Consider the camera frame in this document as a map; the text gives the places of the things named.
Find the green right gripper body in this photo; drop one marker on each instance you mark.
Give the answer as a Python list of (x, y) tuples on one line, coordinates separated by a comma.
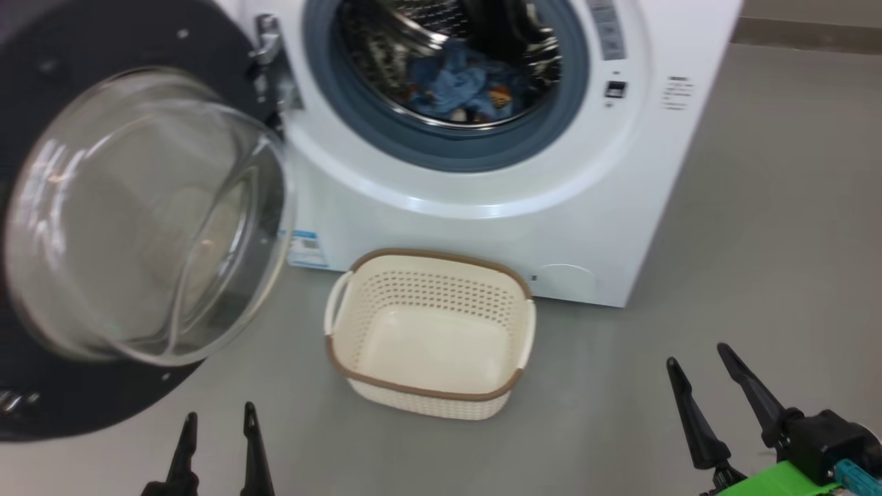
[(778, 482)]

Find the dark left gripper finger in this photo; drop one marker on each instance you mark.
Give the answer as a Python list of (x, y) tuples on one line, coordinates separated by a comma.
[(255, 461), (182, 468)]

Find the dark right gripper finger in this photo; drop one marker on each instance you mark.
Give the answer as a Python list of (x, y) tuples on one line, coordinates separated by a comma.
[(758, 396), (699, 427)]

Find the black glass washer door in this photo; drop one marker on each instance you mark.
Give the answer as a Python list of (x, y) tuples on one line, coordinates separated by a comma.
[(138, 220)]

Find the white front-load washing machine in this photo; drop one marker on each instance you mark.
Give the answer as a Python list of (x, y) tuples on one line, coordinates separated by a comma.
[(586, 207)]

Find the black door lock slot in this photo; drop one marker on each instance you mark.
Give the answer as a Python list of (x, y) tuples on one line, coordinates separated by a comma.
[(615, 89)]

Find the metal door hinge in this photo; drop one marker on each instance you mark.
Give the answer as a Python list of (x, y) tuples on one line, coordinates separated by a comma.
[(269, 48)]

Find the steel washing machine drum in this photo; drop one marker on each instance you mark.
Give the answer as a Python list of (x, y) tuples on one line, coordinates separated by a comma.
[(372, 41)]

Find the cream perforated laundry basket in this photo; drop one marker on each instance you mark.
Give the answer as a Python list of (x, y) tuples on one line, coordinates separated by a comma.
[(427, 406)]

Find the round white filter cover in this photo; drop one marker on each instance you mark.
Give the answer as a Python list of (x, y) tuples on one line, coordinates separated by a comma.
[(566, 282)]

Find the blue energy label sticker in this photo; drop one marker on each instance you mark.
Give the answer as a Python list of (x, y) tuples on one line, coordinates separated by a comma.
[(306, 249)]

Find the small printed text sticker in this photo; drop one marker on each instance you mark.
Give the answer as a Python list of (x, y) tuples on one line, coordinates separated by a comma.
[(678, 93)]

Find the grey instruction label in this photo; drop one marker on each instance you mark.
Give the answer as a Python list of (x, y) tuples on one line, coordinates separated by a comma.
[(606, 27)]

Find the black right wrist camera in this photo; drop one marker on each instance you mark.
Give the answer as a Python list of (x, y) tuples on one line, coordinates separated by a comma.
[(834, 441)]

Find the teal right camera connector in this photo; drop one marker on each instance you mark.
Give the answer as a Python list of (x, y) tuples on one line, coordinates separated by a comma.
[(858, 479)]

